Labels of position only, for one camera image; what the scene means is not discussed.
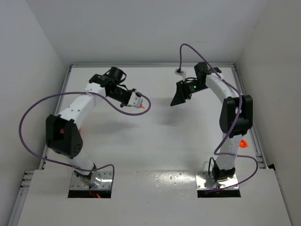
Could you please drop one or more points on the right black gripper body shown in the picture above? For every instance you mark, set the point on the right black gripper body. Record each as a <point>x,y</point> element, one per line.
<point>184,90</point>

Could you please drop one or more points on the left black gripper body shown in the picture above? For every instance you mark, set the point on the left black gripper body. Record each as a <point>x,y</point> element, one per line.
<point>125,97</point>

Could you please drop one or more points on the orange cone lego piece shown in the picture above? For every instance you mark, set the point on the orange cone lego piece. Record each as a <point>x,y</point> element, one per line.
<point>243,144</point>

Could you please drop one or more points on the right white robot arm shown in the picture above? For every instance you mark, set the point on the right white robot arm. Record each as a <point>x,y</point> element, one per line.
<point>236,116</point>

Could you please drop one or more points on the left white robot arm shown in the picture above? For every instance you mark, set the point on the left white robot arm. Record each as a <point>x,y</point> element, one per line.
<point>62,130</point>

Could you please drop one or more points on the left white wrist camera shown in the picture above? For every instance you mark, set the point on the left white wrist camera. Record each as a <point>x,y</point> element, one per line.
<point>135,101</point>

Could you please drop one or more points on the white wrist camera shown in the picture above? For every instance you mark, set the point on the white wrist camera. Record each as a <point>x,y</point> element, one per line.
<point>181,73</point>
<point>135,101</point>

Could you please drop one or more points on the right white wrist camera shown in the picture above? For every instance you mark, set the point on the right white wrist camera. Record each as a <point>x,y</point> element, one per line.
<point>181,73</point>

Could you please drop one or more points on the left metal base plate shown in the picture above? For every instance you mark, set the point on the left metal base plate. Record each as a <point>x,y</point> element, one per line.
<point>99,180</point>

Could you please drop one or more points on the metal base plate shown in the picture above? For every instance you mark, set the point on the metal base plate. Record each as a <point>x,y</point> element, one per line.
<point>204,182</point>
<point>99,180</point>

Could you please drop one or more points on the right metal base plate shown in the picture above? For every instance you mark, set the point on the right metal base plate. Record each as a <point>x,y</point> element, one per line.
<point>204,182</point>

